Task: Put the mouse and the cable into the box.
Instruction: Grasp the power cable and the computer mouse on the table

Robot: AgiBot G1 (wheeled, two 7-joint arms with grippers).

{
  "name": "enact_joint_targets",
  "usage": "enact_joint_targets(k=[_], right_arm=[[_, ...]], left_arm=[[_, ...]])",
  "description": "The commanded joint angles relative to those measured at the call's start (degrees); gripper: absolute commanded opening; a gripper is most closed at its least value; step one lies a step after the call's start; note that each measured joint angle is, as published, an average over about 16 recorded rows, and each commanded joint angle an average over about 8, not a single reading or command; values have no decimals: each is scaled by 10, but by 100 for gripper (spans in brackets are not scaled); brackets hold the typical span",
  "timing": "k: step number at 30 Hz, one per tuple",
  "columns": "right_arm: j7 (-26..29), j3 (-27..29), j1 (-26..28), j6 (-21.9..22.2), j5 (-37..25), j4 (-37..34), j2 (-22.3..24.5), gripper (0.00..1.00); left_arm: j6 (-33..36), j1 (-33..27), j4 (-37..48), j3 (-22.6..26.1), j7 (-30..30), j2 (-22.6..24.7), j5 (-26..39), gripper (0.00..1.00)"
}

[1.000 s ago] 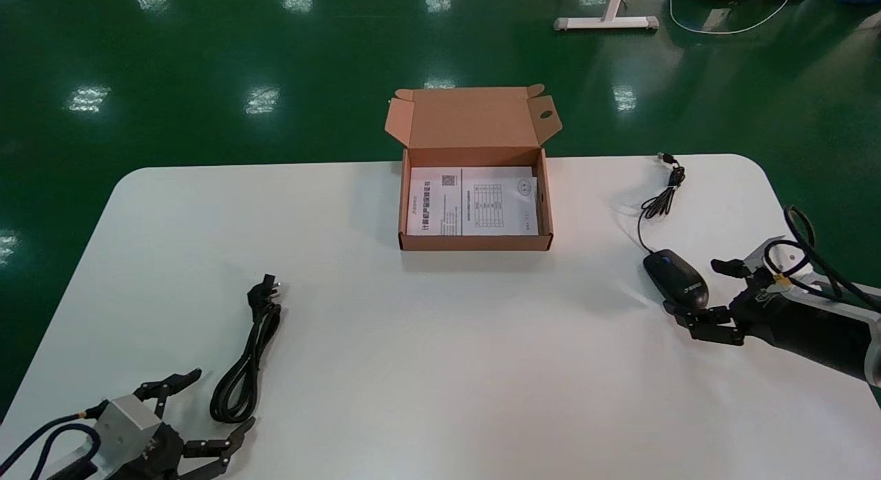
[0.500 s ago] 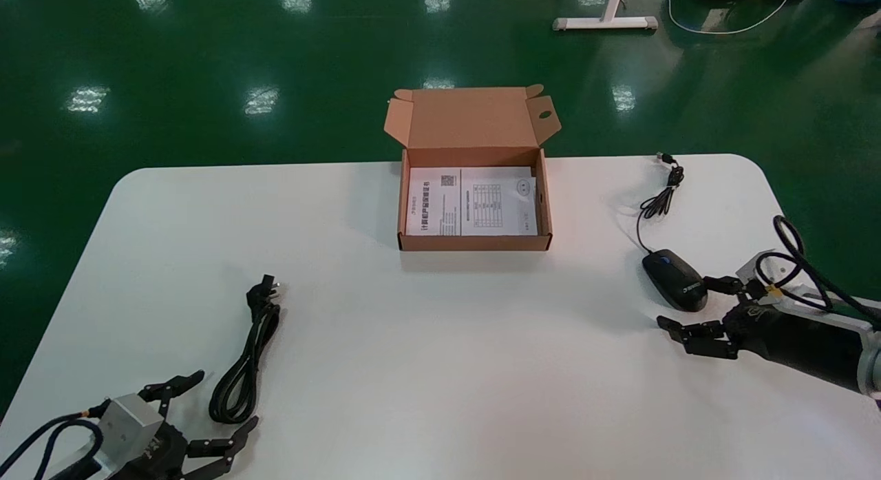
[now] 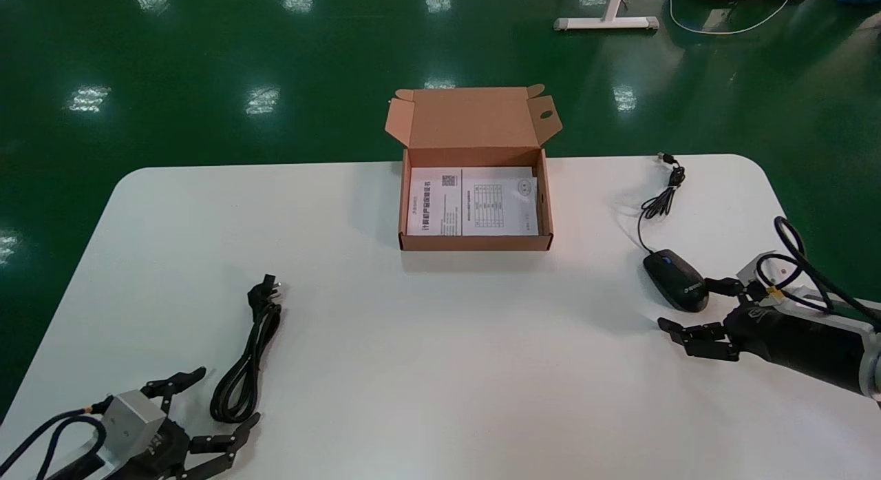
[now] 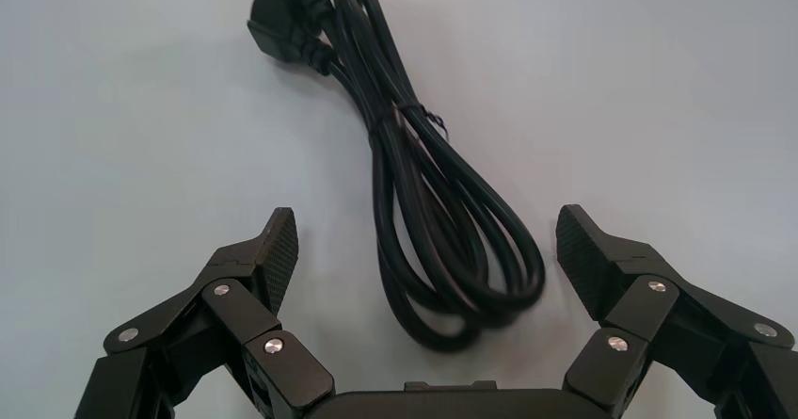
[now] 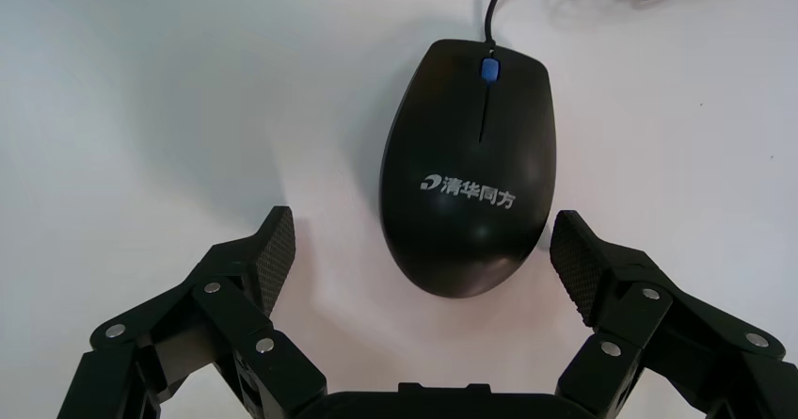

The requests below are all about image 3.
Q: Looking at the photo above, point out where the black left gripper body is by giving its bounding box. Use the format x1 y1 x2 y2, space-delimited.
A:
103 421 194 480

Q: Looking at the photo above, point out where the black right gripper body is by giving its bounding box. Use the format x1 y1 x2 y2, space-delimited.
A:
723 304 865 393

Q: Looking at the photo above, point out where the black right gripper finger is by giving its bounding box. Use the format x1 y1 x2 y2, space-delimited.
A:
657 317 742 362
702 277 748 299

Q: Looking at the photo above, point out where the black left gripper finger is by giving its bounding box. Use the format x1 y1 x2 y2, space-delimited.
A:
141 367 208 416
165 413 263 480

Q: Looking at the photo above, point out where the black wired computer mouse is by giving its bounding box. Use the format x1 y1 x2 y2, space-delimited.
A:
637 152 710 314

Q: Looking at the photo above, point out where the black power cord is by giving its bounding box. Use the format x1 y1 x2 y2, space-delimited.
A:
209 274 284 425

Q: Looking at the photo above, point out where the brown cardboard storage box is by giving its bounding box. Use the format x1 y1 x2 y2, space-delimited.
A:
384 85 563 252

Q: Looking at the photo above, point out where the white printed paper sheet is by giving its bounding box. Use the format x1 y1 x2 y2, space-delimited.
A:
460 166 540 237

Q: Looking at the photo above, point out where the white metal stand foot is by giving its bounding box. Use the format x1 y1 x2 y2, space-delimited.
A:
553 0 659 32

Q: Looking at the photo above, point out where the white instruction booklet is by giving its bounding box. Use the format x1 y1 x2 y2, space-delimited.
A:
406 167 463 237

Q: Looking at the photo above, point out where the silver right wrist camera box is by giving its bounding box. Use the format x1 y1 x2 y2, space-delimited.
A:
736 251 807 306

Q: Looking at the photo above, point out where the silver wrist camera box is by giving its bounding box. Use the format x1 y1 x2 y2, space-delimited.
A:
102 390 169 465
736 251 807 306

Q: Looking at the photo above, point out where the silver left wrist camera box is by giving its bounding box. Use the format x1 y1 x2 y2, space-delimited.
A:
102 390 169 465

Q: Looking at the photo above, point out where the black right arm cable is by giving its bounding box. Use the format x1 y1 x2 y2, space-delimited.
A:
756 216 881 324

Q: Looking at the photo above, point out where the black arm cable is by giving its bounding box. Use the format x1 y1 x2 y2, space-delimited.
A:
0 396 115 480
756 216 881 324

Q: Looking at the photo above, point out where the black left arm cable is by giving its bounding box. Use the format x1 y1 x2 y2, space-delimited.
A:
0 396 115 480

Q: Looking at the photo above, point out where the white floor cable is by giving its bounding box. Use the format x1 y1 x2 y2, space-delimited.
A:
657 0 799 36

